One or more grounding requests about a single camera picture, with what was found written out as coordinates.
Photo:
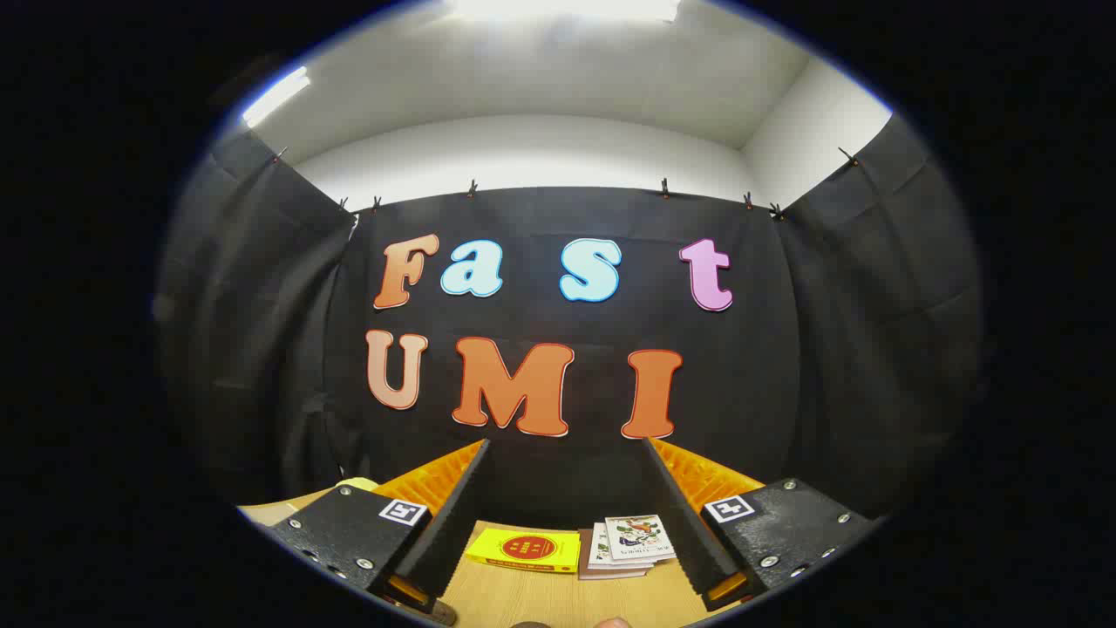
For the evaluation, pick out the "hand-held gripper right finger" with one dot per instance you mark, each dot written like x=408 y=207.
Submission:
x=684 y=532

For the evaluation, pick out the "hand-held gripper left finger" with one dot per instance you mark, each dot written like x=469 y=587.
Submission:
x=449 y=532

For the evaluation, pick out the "yellow book with red circle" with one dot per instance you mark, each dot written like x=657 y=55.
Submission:
x=523 y=549

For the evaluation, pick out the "yellow bread plush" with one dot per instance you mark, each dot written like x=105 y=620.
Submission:
x=357 y=483

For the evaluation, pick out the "black backdrop cloth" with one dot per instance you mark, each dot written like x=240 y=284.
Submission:
x=767 y=349

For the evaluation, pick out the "ceiling tube light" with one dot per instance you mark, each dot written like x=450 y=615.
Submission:
x=275 y=96

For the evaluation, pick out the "long ceiling light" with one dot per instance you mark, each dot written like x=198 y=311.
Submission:
x=562 y=7

